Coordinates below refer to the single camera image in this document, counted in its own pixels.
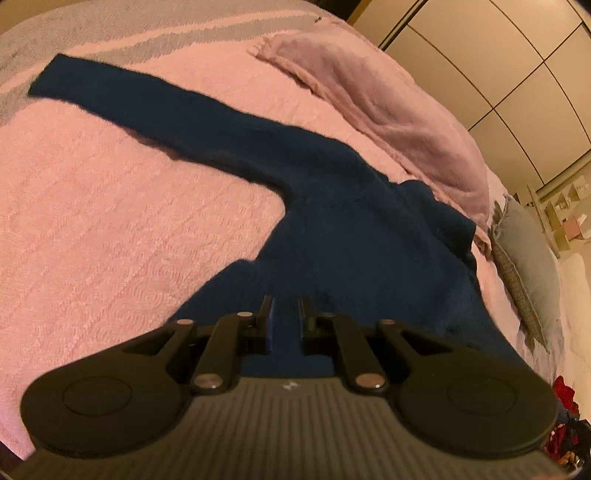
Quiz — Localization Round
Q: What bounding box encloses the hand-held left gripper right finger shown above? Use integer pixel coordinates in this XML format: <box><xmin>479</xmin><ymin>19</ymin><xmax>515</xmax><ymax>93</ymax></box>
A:
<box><xmin>298</xmin><ymin>295</ymin><xmax>446</xmax><ymax>395</ymax></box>

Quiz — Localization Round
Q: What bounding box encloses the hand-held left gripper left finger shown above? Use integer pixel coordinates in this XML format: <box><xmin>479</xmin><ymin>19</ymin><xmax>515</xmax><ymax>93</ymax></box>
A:
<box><xmin>121</xmin><ymin>295</ymin><xmax>277</xmax><ymax>394</ymax></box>

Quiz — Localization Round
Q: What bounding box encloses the navy blue knit sweater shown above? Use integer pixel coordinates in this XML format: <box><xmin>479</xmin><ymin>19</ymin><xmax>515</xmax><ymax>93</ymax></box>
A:
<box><xmin>28</xmin><ymin>53</ymin><xmax>532</xmax><ymax>377</ymax></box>

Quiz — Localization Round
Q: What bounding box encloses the pink and grey bedspread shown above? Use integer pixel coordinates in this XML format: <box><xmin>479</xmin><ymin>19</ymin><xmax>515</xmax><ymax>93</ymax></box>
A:
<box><xmin>0</xmin><ymin>0</ymin><xmax>532</xmax><ymax>457</ymax></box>

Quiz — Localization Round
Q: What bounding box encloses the grey square cushion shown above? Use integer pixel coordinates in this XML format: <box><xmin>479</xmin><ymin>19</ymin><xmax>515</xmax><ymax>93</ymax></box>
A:
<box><xmin>489</xmin><ymin>194</ymin><xmax>561</xmax><ymax>354</ymax></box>

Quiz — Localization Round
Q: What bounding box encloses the pink fleece pillow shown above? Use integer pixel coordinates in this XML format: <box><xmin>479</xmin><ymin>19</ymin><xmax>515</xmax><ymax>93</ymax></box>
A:
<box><xmin>249</xmin><ymin>32</ymin><xmax>492</xmax><ymax>232</ymax></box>

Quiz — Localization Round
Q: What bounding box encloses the white padded headboard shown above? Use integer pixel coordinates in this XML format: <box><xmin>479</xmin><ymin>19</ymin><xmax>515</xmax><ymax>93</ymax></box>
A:
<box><xmin>554</xmin><ymin>251</ymin><xmax>591</xmax><ymax>384</ymax></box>

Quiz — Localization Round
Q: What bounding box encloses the red patterned knit sweater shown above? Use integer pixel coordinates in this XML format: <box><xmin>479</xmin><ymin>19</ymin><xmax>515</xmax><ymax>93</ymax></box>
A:
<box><xmin>545</xmin><ymin>376</ymin><xmax>581</xmax><ymax>464</ymax></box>

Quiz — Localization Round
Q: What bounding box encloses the cream wardrobe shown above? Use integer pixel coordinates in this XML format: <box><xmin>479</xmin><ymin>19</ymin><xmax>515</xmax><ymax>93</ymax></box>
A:
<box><xmin>346</xmin><ymin>0</ymin><xmax>591</xmax><ymax>185</ymax></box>

